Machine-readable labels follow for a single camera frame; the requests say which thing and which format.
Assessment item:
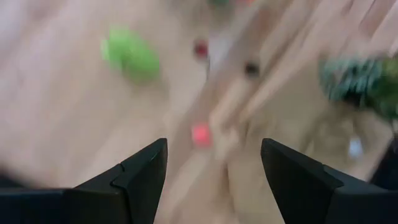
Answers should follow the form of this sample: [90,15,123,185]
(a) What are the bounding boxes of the light green lettuce toy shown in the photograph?
[101,27,161,83]

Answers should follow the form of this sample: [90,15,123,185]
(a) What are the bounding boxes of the beige linen cloth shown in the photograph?
[167,71,394,224]

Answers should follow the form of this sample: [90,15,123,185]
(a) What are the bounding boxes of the dark cherry toy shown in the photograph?
[244,60,261,78]

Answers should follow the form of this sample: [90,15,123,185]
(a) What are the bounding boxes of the pink peach toy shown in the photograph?
[191,123,214,149]

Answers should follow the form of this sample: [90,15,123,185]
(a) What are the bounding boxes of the crimson cherry toy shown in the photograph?
[192,39,209,60]

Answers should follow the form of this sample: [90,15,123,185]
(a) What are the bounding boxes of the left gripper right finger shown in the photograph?
[261,138,361,224]

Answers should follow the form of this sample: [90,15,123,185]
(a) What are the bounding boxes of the white care label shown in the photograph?
[348,136,364,159]

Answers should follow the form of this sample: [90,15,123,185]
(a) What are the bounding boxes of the succulent plant in black bowl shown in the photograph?
[318,55,398,121]

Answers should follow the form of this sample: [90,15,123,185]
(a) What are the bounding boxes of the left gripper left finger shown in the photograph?
[65,138,169,224]

